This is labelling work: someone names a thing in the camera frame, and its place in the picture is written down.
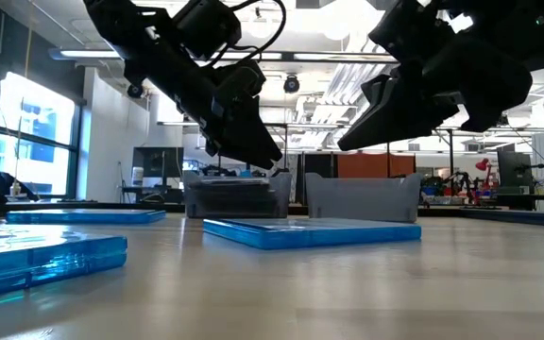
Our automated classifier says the translucent grey plastic bin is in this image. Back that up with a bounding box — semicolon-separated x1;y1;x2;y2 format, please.
182;169;295;220

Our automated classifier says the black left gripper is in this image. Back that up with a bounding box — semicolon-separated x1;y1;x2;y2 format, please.
124;27;284;171

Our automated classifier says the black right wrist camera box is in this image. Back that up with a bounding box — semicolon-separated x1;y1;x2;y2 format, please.
368;0;448;65

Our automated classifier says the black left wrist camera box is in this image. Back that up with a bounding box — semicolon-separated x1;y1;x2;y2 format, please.
172;0;244;60

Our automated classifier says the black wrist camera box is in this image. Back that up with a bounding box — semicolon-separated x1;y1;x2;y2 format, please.
368;0;448;65
172;0;244;60

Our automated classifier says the orange partition wall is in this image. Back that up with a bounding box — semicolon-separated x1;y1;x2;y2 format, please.
336;153;417;179

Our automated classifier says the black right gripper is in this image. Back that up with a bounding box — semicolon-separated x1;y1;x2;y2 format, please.
337;33;535;152

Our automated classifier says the blue plastic disc case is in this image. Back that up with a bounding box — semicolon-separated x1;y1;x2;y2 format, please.
202;217;423;251
6;208;167;226
0;222;129;302

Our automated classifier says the long ceiling light strip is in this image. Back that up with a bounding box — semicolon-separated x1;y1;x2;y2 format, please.
48;46;127;61

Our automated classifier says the large bright window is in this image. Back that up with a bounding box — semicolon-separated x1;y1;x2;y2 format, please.
0;70;82;199

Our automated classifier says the clear jewel case black tray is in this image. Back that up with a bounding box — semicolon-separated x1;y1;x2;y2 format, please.
189;183;283;216

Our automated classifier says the black aluminium table frame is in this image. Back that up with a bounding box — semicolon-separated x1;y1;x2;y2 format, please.
0;200;544;229

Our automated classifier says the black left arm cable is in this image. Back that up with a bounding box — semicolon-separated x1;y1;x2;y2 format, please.
200;0;288;67

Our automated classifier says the opaque grey plastic bin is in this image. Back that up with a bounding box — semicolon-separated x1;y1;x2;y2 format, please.
304;172;423;224

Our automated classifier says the black computer monitor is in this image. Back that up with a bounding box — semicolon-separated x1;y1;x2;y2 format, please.
497;149;530;188
131;145;185;179

